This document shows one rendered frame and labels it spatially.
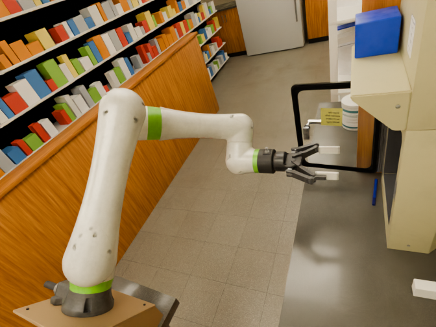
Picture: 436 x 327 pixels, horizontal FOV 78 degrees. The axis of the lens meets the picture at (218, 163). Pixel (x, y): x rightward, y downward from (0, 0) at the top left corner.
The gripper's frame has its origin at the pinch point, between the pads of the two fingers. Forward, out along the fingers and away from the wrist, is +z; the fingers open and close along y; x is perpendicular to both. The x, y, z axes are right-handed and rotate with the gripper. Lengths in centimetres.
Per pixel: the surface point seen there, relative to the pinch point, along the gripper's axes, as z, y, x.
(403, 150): 15.6, -14.6, -16.3
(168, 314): -52, -52, 27
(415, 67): 15.0, -13.9, -36.8
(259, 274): -51, 15, 120
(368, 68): 7.8, -1.1, -32.1
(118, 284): -79, -47, 27
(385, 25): 11.2, 6.1, -39.6
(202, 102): -175, 223, 85
